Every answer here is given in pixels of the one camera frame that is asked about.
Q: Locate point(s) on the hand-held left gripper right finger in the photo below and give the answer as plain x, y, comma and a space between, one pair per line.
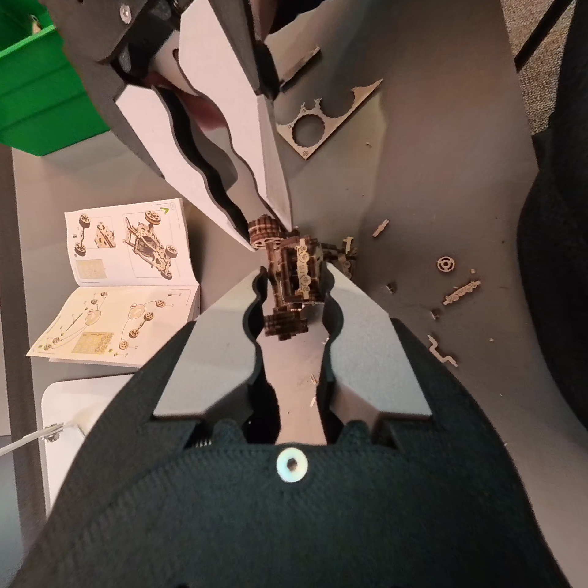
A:
381, 367

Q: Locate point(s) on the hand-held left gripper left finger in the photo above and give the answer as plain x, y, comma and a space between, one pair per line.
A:
206, 367

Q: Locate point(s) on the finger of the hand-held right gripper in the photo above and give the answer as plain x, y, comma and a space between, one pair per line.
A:
170, 151
220, 59

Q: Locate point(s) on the wooden wheel axle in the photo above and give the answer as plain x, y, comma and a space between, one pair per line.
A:
264, 232

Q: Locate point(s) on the wooden buggy model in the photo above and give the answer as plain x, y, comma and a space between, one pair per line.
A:
301, 271

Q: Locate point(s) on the person's right hand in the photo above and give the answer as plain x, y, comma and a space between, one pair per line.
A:
204, 117

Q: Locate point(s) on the wooden S-shaped piece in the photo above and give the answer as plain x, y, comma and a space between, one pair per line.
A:
441, 353

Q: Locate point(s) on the green plastic bin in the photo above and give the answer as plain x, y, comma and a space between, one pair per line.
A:
41, 92

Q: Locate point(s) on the thin wooden strip offcut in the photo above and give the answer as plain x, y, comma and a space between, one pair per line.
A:
303, 64

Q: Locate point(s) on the toothed wooden bar piece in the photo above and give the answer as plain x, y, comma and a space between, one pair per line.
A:
461, 292

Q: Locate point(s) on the instruction booklet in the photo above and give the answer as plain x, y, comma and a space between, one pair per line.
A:
115, 248

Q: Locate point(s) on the small wooden peg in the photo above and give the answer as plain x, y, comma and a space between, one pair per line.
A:
380, 227

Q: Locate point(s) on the wooden sheet offcut with holes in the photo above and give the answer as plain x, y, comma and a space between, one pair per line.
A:
365, 93

